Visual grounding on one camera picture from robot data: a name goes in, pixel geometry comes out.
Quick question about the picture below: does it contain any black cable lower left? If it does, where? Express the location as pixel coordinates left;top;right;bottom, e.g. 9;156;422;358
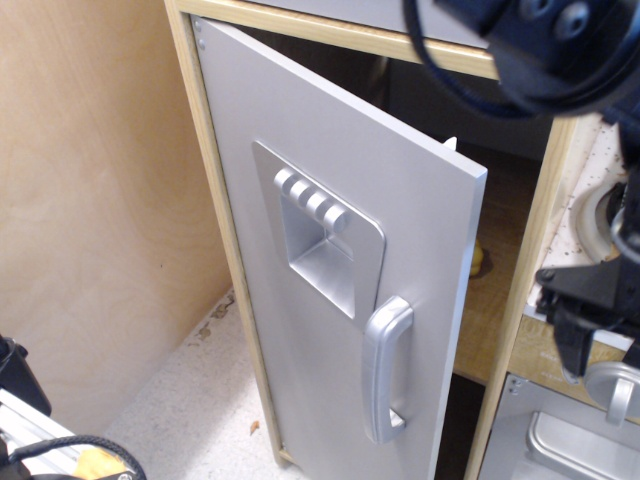
7;434;146;480

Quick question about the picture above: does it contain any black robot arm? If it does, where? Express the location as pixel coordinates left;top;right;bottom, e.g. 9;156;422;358
402;1;639;377

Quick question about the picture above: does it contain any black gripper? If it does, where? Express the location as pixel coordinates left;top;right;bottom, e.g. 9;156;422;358
535;165;639;378

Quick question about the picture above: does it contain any silver toy fridge door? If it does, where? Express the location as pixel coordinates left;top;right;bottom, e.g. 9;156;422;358
193;17;487;479

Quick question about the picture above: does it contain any silver upper freezer door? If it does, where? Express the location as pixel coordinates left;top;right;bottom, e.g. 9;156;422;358
258;0;488;49

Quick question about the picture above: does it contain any yellow object inside fridge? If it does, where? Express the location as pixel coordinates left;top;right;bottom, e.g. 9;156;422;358
470;239;484;277

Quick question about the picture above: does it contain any wooden toy kitchen frame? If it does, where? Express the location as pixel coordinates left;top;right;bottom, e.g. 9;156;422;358
164;0;640;480

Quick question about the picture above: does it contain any silver oven knob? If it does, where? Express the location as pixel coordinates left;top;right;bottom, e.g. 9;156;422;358
583;362;639;427

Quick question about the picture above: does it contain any aluminium rail lower left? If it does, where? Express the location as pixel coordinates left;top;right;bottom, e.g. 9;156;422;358
1;389;87;479

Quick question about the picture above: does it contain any silver oven door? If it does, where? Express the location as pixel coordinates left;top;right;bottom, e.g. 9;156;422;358
479;374;639;479

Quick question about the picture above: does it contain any black box lower left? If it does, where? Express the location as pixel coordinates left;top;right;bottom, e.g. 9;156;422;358
1;336;52;416

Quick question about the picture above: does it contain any orange tape piece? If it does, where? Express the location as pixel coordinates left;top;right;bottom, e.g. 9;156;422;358
73;448;127;479

